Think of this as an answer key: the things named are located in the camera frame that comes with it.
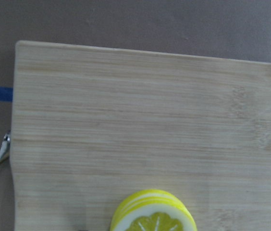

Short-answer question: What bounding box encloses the yellow lemon slice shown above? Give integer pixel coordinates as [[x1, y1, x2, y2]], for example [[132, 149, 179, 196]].
[[110, 189, 197, 231]]

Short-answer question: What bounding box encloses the wooden cutting board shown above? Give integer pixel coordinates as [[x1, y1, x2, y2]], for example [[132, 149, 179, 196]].
[[10, 41, 271, 231]]

